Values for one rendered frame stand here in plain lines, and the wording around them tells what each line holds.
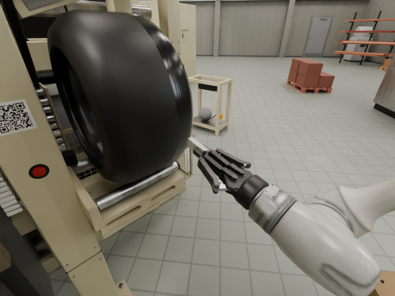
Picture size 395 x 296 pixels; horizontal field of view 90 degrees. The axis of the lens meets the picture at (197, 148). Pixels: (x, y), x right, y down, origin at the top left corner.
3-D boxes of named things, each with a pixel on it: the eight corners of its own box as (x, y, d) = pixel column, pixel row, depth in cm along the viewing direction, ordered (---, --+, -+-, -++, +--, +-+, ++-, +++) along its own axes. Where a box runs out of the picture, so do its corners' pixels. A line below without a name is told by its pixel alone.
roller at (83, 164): (66, 163, 81) (67, 166, 85) (71, 172, 81) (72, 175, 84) (143, 136, 102) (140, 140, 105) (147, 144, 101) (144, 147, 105)
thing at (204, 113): (217, 136, 306) (220, 83, 266) (187, 127, 337) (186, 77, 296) (228, 128, 331) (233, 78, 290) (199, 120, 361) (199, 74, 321)
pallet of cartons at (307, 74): (314, 83, 615) (321, 58, 578) (331, 94, 513) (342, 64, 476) (285, 83, 624) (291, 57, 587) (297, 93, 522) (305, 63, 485)
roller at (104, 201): (89, 198, 65) (91, 206, 68) (94, 208, 62) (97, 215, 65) (174, 158, 85) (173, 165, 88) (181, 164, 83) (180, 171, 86)
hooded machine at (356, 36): (364, 62, 1047) (378, 26, 965) (349, 61, 1054) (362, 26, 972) (355, 60, 1118) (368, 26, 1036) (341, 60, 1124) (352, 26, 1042)
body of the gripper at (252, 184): (275, 178, 43) (242, 154, 48) (253, 197, 38) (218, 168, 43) (264, 199, 47) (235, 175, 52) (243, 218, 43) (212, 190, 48)
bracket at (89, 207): (96, 232, 62) (87, 211, 57) (63, 175, 87) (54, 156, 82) (106, 226, 64) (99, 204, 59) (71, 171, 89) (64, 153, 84)
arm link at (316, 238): (258, 246, 38) (281, 224, 48) (345, 330, 29) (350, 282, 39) (291, 204, 34) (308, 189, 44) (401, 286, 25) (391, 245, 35)
